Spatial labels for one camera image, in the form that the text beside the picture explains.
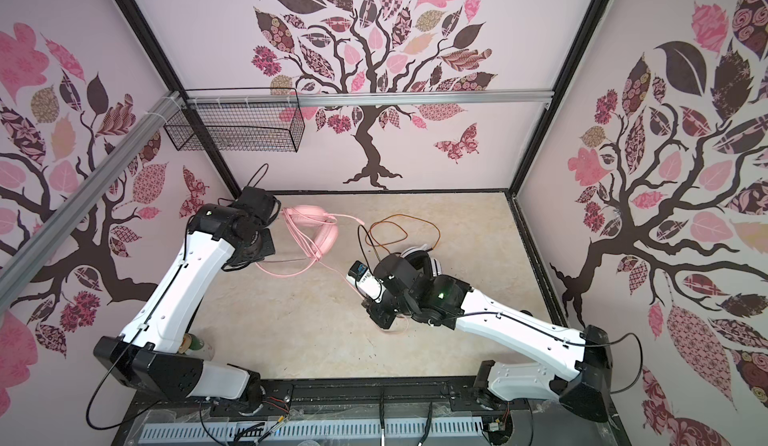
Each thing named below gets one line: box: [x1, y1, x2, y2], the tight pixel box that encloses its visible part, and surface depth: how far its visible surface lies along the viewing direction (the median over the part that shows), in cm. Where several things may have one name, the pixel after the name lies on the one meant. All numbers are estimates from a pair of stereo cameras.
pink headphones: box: [283, 204, 338, 260], surface depth 76 cm
